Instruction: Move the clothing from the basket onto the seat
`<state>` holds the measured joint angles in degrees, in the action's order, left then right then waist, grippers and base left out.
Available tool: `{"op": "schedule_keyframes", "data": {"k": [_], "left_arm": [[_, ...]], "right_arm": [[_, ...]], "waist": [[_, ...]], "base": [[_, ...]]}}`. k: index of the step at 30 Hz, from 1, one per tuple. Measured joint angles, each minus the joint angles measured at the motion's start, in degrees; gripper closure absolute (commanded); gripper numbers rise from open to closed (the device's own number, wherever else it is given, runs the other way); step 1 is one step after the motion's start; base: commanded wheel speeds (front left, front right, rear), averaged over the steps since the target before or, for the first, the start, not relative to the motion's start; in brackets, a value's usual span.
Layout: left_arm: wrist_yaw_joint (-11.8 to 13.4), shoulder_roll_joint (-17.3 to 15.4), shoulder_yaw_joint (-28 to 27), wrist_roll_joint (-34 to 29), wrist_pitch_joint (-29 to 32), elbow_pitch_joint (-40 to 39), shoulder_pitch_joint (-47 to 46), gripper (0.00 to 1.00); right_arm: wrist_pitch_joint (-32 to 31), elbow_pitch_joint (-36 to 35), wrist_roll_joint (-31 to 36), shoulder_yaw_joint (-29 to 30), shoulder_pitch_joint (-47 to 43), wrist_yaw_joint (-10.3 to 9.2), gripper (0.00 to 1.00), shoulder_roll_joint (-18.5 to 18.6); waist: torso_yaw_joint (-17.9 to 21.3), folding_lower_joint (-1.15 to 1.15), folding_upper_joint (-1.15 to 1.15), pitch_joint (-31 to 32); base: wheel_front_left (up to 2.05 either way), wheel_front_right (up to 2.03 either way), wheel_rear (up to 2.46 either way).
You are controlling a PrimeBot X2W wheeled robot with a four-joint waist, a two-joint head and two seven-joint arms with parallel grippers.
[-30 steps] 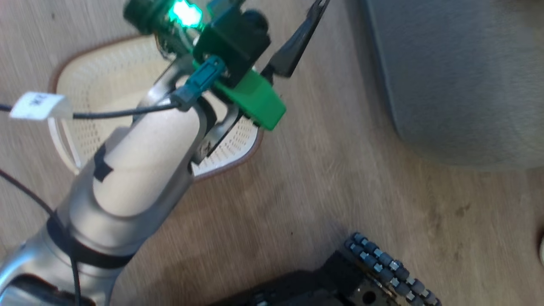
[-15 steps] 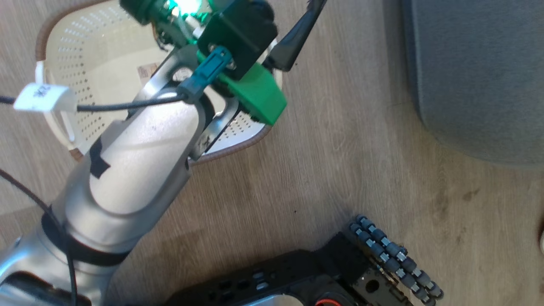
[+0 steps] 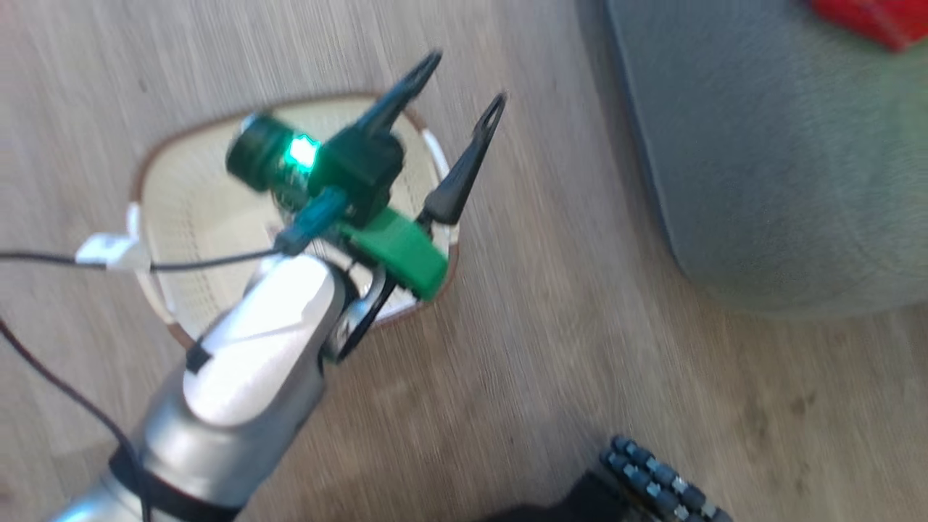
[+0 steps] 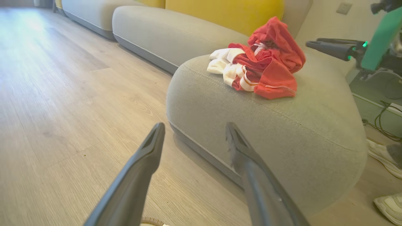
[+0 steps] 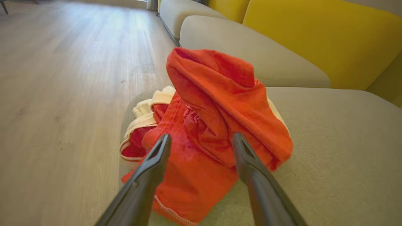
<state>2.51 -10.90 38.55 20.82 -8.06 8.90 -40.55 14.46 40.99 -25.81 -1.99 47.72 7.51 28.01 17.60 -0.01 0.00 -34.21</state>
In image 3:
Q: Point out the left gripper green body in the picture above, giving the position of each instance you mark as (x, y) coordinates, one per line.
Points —
(402, 254)

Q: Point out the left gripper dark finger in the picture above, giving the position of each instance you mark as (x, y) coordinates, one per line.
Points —
(399, 101)
(460, 181)

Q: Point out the red garment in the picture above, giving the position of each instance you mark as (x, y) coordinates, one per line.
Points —
(881, 18)

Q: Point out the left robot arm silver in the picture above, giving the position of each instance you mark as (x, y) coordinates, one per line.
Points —
(254, 348)

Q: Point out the grey fabric sofa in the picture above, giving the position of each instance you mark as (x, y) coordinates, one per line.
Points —
(783, 145)

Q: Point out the white woven plastic laundry basket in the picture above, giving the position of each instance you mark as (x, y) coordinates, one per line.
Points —
(203, 203)

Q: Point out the black roller robot wheel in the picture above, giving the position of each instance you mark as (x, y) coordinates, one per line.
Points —
(656, 478)

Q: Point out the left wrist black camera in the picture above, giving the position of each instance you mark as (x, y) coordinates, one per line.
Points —
(362, 167)

